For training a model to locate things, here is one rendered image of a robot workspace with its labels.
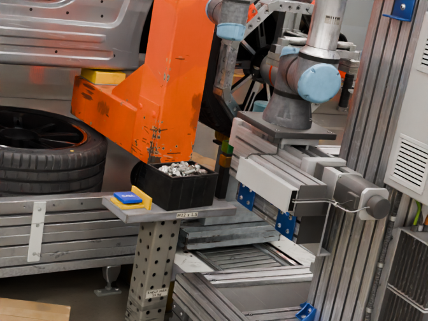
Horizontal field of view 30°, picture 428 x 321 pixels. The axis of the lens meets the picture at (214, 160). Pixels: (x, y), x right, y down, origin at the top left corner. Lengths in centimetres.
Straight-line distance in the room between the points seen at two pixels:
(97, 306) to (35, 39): 99
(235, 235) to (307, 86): 128
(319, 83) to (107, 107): 106
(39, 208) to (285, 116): 88
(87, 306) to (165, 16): 104
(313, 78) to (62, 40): 117
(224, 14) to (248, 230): 143
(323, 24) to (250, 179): 47
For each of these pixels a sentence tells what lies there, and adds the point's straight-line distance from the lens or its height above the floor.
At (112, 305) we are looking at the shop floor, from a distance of 292.
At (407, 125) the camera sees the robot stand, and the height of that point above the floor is 94.
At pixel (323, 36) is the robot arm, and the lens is 222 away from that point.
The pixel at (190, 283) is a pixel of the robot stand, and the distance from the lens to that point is 263.
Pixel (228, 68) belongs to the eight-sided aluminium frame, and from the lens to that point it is 303.
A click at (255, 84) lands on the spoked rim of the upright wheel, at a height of 77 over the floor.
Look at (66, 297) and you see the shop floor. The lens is 294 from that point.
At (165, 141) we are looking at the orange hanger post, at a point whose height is 62.
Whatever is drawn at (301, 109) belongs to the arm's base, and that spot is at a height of 88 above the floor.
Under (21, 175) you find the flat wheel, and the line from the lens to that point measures 278.
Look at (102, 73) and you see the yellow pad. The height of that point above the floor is 73.
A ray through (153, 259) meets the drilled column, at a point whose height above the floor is 27.
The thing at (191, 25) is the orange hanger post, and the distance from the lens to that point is 268.
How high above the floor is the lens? 134
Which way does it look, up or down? 16 degrees down
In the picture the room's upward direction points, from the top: 10 degrees clockwise
